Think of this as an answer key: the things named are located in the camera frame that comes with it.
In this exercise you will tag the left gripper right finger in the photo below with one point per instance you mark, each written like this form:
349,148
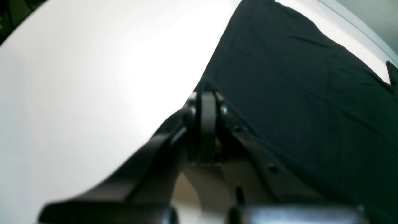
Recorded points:
264,191

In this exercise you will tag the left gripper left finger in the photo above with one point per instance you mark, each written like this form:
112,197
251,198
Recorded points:
138,192

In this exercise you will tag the black T-shirt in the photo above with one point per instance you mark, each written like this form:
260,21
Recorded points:
314,104

